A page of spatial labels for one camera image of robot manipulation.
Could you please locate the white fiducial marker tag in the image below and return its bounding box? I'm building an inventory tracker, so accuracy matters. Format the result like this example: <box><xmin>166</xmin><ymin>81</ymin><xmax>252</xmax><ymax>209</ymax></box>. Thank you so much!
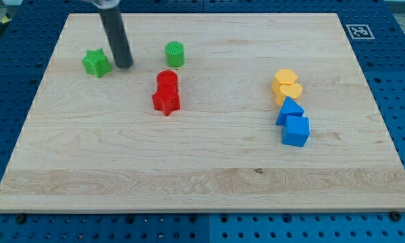
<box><xmin>346</xmin><ymin>24</ymin><xmax>375</xmax><ymax>40</ymax></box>

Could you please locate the yellow hexagon block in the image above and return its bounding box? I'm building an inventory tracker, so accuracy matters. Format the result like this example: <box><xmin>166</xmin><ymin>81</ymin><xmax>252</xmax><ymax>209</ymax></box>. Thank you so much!
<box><xmin>271</xmin><ymin>69</ymin><xmax>298</xmax><ymax>94</ymax></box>

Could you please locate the green star block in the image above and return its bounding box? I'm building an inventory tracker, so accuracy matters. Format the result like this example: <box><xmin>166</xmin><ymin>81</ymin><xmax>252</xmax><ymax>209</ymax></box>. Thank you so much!
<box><xmin>82</xmin><ymin>49</ymin><xmax>112</xmax><ymax>78</ymax></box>

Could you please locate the red star block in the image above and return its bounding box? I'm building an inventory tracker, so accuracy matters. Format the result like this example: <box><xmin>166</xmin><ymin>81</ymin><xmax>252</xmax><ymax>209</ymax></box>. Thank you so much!
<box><xmin>152</xmin><ymin>92</ymin><xmax>181</xmax><ymax>116</ymax></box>

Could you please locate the yellow heart block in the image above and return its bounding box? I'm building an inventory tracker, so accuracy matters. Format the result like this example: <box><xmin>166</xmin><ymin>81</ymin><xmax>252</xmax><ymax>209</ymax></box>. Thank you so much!
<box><xmin>275</xmin><ymin>83</ymin><xmax>303</xmax><ymax>107</ymax></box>

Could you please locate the silver rod mount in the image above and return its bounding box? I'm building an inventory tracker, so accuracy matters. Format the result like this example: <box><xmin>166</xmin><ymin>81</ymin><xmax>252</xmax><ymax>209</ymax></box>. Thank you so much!
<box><xmin>83</xmin><ymin>0</ymin><xmax>121</xmax><ymax>9</ymax></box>

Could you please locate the blue cube block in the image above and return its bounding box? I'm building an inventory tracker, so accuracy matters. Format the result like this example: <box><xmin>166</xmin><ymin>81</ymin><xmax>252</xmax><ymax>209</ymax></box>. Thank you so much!
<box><xmin>282</xmin><ymin>115</ymin><xmax>310</xmax><ymax>147</ymax></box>

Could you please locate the light wooden board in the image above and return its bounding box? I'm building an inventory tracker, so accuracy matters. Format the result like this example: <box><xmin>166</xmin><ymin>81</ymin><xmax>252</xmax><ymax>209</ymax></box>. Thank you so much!
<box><xmin>0</xmin><ymin>13</ymin><xmax>405</xmax><ymax>214</ymax></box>

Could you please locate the green cylinder block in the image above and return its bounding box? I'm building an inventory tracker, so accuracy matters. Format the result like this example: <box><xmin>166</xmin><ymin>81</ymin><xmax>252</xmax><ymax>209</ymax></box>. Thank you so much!
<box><xmin>165</xmin><ymin>41</ymin><xmax>185</xmax><ymax>68</ymax></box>

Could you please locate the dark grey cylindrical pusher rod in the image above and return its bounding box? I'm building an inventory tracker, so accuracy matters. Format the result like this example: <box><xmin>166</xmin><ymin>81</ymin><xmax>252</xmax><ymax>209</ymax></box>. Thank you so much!
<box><xmin>99</xmin><ymin>6</ymin><xmax>133</xmax><ymax>69</ymax></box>

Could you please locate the blue triangle block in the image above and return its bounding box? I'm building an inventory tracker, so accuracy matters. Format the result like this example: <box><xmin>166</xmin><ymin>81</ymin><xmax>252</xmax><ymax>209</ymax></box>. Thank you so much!
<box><xmin>275</xmin><ymin>97</ymin><xmax>304</xmax><ymax>126</ymax></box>

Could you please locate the red cylinder block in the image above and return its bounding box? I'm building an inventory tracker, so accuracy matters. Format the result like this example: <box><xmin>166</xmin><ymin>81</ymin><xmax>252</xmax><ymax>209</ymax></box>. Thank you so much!
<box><xmin>157</xmin><ymin>70</ymin><xmax>179</xmax><ymax>94</ymax></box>

